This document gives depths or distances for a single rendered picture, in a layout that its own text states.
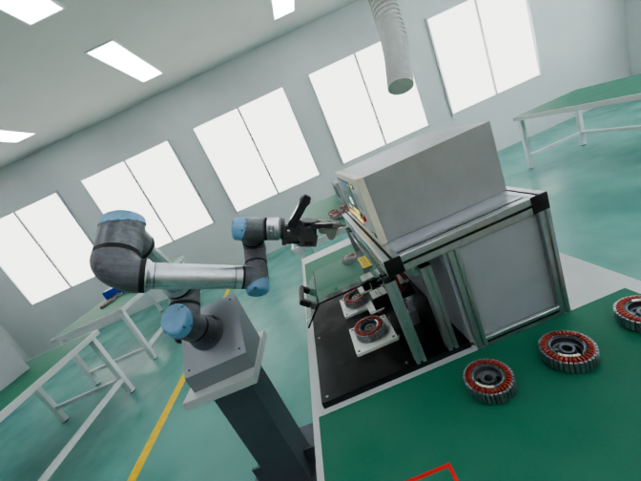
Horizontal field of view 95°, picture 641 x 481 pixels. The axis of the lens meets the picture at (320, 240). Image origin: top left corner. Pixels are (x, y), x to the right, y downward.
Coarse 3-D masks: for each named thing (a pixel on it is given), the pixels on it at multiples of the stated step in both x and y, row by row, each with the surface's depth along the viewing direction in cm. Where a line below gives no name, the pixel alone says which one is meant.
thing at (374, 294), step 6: (402, 282) 104; (378, 288) 103; (384, 288) 101; (402, 288) 101; (372, 294) 101; (378, 294) 99; (384, 294) 98; (402, 294) 98; (408, 294) 98; (372, 300) 98; (378, 300) 98; (384, 300) 98; (372, 306) 101; (378, 306) 98; (372, 312) 99
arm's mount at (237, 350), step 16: (208, 304) 135; (224, 304) 133; (240, 304) 136; (224, 320) 129; (240, 320) 129; (224, 336) 125; (240, 336) 124; (256, 336) 137; (192, 352) 125; (208, 352) 124; (224, 352) 122; (240, 352) 120; (256, 352) 129; (192, 368) 122; (208, 368) 120; (224, 368) 121; (240, 368) 122; (192, 384) 121; (208, 384) 122
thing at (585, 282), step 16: (320, 256) 211; (560, 256) 106; (304, 272) 195; (576, 272) 95; (592, 272) 92; (608, 272) 90; (576, 288) 89; (592, 288) 87; (608, 288) 85; (640, 288) 80; (576, 304) 84; (464, 352) 85; (432, 368) 85; (384, 384) 87; (320, 400) 91; (352, 400) 86; (320, 448) 77; (320, 464) 73; (320, 480) 69
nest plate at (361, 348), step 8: (384, 320) 108; (352, 328) 112; (392, 328) 102; (352, 336) 108; (384, 336) 100; (392, 336) 99; (360, 344) 102; (368, 344) 100; (376, 344) 99; (384, 344) 98; (360, 352) 98; (368, 352) 98
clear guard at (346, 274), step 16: (352, 256) 100; (368, 256) 95; (320, 272) 99; (336, 272) 94; (352, 272) 89; (368, 272) 84; (384, 272) 80; (320, 288) 88; (336, 288) 83; (352, 288) 80
